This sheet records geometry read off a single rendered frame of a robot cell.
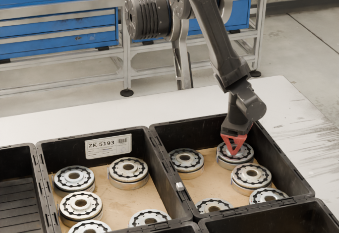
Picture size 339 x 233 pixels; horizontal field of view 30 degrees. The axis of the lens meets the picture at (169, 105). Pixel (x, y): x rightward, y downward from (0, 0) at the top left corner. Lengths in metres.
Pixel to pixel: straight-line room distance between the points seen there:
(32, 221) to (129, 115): 0.74
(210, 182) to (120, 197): 0.24
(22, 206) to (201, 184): 0.46
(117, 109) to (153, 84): 1.62
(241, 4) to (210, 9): 2.38
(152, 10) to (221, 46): 0.97
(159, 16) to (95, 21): 1.10
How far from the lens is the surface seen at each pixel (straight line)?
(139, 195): 1.62
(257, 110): 1.57
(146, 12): 2.41
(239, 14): 3.77
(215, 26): 1.41
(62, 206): 1.55
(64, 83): 3.58
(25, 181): 1.70
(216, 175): 1.69
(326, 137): 2.15
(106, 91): 3.76
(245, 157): 1.72
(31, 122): 2.18
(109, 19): 3.50
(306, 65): 4.18
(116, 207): 1.59
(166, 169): 1.54
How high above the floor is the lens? 1.84
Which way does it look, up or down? 31 degrees down
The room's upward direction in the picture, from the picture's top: 1 degrees clockwise
